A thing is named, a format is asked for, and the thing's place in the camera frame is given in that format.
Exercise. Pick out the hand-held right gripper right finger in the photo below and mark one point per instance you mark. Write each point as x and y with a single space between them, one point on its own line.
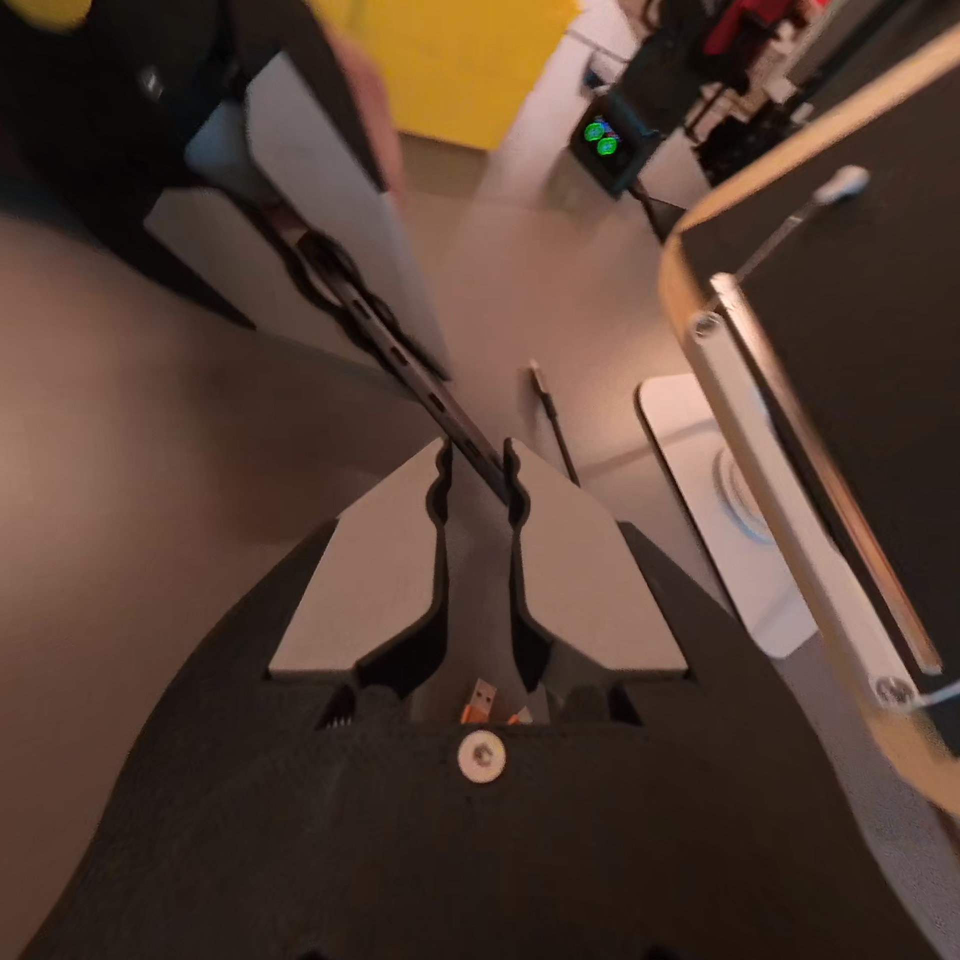
592 585

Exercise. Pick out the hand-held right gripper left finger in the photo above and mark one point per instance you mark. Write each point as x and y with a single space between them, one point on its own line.
367 585

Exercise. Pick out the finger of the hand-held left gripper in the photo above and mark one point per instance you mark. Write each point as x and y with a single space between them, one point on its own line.
330 187
225 247

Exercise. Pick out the yellow plastic bin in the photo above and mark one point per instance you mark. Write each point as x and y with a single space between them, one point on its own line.
450 67

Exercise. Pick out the person's left hand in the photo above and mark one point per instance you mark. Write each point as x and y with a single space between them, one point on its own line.
375 127

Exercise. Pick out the small display with green circles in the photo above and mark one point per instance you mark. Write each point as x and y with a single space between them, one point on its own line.
611 161

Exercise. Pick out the dark background furniture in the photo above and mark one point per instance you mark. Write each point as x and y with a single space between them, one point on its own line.
660 60

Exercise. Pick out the red cloth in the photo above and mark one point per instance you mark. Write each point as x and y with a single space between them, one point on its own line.
742 22

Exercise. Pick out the thin metal rod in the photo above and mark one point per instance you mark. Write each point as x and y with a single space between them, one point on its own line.
844 184

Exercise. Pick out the white bracket bar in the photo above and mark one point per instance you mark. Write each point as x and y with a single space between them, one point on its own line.
772 465

